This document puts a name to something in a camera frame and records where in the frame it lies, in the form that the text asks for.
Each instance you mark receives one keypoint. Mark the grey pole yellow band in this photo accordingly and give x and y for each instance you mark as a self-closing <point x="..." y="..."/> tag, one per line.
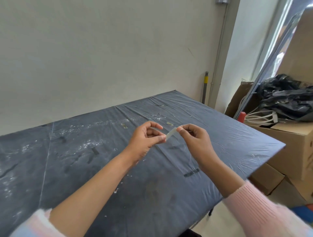
<point x="205" y="88"/>

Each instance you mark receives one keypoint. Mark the grey metal rail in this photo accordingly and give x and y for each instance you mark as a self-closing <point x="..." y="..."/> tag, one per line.
<point x="269" y="66"/>

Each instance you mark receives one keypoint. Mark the bright window pale frame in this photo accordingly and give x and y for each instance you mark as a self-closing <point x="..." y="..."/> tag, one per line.
<point x="281" y="29"/>

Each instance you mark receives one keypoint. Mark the person's right hand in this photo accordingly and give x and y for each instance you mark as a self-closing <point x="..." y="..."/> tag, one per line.
<point x="200" y="146"/>

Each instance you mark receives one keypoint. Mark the crumpled black plastic bag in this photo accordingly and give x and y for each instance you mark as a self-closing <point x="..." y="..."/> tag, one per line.
<point x="286" y="100"/>

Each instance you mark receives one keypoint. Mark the person's black trousers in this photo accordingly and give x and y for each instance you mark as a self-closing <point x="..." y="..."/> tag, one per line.
<point x="190" y="233"/>

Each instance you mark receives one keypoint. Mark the grey wall pipe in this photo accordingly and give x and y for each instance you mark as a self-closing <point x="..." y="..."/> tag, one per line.
<point x="218" y="61"/>

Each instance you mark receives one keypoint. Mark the person's right forearm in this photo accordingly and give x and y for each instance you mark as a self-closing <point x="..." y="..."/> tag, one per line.
<point x="244" y="205"/>

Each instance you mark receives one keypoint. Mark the translucent tape piece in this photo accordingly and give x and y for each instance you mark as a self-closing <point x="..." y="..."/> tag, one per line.
<point x="171" y="133"/>

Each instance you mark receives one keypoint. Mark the dark grey covered table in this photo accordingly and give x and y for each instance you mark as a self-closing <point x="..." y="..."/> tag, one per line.
<point x="146" y="195"/>

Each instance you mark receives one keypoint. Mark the grey plastic pipe end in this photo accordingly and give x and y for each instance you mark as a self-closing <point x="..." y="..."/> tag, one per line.
<point x="222" y="1"/>

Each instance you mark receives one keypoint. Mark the person's left hand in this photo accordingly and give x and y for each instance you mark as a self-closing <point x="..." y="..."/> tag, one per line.
<point x="141" y="144"/>

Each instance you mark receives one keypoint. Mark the large printed cardboard box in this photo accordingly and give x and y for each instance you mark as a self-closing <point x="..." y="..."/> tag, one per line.
<point x="296" y="151"/>

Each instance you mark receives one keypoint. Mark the black table leg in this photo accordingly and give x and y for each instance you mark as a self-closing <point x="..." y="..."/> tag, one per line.
<point x="210" y="212"/>

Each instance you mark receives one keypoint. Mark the tall plain cardboard box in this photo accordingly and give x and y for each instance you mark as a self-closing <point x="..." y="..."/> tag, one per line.
<point x="300" y="53"/>

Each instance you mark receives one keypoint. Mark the red capped item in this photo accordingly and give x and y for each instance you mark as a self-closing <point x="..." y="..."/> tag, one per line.
<point x="242" y="116"/>

